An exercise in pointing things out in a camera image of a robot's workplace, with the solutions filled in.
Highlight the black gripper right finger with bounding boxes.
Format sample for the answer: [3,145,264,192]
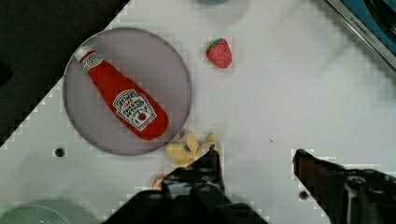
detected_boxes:
[292,148,372,224]

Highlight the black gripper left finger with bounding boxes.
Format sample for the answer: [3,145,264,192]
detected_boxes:
[161,144,225,199]

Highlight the black toaster oven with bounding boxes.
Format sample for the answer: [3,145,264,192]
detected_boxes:
[323,0,396,70]

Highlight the yellow plush banana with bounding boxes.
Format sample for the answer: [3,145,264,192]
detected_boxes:
[165,131,221,167]

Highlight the orange slice toy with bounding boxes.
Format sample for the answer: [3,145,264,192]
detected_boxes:
[152,176,163,190]

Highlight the red plush ketchup bottle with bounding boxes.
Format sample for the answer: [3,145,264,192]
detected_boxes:
[75,46,169,141]

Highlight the red plush strawberry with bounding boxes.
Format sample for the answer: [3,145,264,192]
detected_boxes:
[205,38,233,68]

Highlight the grey round plate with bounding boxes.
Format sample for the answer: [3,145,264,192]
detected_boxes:
[64,28,192,155]

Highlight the green cup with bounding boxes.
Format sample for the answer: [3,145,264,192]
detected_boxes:
[0,200,100,224]

